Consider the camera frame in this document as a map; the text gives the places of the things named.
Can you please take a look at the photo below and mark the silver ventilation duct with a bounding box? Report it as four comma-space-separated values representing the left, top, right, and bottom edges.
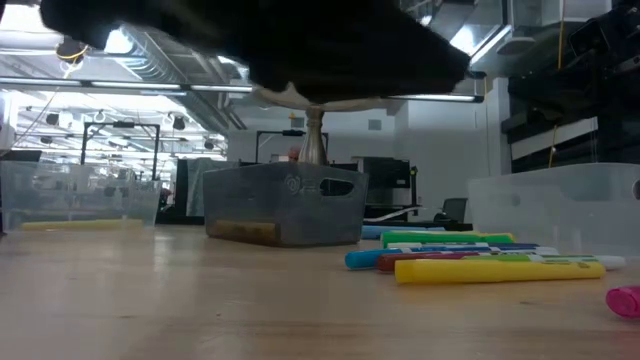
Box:
119, 24, 249, 131

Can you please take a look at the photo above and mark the grey cloth cover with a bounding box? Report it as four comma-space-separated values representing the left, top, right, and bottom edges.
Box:
174, 157, 236, 219

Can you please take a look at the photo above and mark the white lamp power cord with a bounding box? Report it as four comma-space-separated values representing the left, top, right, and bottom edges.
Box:
367, 204, 426, 224

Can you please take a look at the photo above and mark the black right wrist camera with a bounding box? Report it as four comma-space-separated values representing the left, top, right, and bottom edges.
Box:
568, 4, 640, 51

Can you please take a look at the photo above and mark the black equipment cabinet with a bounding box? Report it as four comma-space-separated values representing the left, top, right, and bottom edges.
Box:
352, 155, 419, 207

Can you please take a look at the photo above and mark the silver table lamp white shade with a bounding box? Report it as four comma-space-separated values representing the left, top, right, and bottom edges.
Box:
252, 83, 406, 167

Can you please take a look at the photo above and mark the clear plastic bin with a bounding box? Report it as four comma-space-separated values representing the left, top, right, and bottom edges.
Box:
0, 159, 164, 232
467, 162, 640, 259

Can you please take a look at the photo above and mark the ceiling light bar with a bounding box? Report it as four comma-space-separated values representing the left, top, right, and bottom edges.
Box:
389, 90, 485, 104
0, 77, 251, 95

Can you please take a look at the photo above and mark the green highlighter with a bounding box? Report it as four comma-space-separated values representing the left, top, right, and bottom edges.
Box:
380, 230, 516, 247

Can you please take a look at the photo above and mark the yellow highlighter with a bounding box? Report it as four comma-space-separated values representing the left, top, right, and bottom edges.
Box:
394, 258, 607, 286
19, 218, 145, 232
467, 230, 517, 240
207, 219, 279, 246

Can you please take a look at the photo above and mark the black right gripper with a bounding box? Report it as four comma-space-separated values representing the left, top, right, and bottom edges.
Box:
510, 44, 640, 121

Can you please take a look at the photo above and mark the black ceiling dome device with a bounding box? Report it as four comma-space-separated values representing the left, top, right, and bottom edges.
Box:
54, 36, 91, 66

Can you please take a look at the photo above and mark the dark red Expo marker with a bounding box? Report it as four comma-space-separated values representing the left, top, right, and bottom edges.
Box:
377, 252, 481, 273

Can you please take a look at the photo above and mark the grey office chair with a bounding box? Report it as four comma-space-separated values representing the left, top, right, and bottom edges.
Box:
433, 197, 470, 225

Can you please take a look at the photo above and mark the light blue Expo marker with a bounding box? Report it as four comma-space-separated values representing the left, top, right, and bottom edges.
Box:
344, 247, 494, 271

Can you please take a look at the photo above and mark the black aluminium table frame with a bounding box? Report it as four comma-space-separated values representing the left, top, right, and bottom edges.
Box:
157, 213, 474, 232

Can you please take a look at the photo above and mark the smoky grey plastic bin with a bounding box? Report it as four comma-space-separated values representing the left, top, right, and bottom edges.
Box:
202, 161, 370, 248

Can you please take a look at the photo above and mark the black metal frame stand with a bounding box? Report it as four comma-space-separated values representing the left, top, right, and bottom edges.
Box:
79, 121, 162, 182
254, 128, 307, 164

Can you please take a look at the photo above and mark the pink Expo marker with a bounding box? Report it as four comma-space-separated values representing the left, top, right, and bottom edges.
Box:
605, 285, 640, 320

